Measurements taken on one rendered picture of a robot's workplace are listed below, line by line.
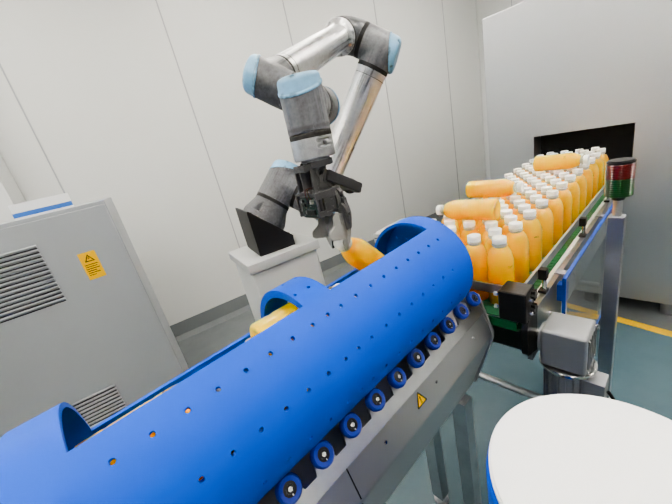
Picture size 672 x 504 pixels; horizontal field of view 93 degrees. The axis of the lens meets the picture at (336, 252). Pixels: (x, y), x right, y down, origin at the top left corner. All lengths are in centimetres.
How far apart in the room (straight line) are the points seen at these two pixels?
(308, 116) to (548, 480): 67
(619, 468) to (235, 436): 48
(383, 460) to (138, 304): 167
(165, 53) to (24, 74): 98
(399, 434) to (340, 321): 32
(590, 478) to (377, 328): 33
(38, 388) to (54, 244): 75
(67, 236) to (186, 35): 214
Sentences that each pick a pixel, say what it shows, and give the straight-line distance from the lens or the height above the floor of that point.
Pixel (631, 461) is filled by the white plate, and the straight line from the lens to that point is 59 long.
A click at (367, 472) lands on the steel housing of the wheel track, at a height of 87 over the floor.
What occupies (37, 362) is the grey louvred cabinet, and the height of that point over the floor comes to 76.
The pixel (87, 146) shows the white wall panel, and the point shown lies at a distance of 332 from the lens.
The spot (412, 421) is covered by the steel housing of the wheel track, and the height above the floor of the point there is 86.
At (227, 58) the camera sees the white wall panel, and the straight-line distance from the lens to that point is 359.
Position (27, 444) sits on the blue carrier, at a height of 123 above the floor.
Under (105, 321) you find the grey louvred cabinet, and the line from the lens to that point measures 216.
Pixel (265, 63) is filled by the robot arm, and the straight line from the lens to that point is 86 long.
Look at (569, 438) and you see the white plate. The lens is 59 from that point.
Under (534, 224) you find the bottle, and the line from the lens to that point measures 126.
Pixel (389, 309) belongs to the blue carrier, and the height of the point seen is 115.
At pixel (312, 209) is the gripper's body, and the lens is 69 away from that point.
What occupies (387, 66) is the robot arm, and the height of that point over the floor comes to 168.
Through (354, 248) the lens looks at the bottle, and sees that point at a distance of 76.
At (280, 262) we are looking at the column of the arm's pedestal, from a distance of 131.
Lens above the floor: 148
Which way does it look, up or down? 19 degrees down
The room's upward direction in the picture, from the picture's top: 13 degrees counter-clockwise
